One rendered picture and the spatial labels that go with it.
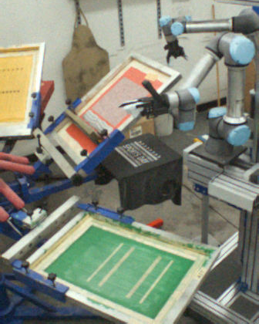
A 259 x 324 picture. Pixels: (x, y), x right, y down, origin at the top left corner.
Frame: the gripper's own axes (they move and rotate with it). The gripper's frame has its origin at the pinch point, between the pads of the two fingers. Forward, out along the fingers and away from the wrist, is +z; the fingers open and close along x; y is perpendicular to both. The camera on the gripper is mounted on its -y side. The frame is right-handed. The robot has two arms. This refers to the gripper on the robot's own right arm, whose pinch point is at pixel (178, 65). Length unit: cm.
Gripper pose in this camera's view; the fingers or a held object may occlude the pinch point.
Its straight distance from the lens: 300.9
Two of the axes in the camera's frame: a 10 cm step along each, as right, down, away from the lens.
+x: 8.2, -5.2, 2.3
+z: 3.2, 7.6, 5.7
